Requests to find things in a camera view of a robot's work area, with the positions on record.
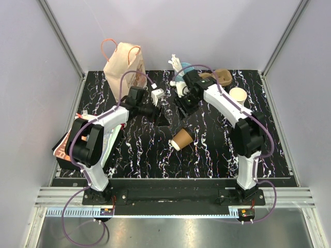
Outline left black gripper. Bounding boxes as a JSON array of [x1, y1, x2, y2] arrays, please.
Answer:
[[137, 98, 170, 128]]

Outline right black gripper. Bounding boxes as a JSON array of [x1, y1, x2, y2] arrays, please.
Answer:
[[173, 92, 202, 121]]

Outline single brown paper cup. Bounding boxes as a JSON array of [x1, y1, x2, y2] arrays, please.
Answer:
[[170, 128, 193, 151]]

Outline printed kraft paper bag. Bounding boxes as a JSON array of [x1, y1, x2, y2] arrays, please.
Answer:
[[101, 42, 147, 101]]

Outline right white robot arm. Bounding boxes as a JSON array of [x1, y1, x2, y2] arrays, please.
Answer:
[[170, 70, 265, 205]]

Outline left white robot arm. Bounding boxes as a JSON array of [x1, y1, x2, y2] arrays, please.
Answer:
[[65, 86, 169, 205]]

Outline stacked paper coffee cups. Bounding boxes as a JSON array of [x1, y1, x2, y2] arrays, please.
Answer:
[[229, 87, 248, 106]]

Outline blue cylindrical stirrer holder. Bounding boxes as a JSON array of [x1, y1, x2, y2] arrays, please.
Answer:
[[179, 62, 195, 76]]

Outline bottom pulp cup carrier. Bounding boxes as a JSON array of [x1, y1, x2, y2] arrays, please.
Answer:
[[199, 69, 232, 87]]

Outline black marble pattern mat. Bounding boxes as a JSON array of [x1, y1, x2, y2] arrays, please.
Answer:
[[59, 69, 293, 179]]

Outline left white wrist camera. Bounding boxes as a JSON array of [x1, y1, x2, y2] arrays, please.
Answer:
[[151, 83, 165, 106]]

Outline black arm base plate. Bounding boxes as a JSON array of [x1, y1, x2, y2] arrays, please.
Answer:
[[82, 178, 265, 206]]

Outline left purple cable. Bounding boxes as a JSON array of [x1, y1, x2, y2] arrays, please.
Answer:
[[61, 71, 157, 246]]

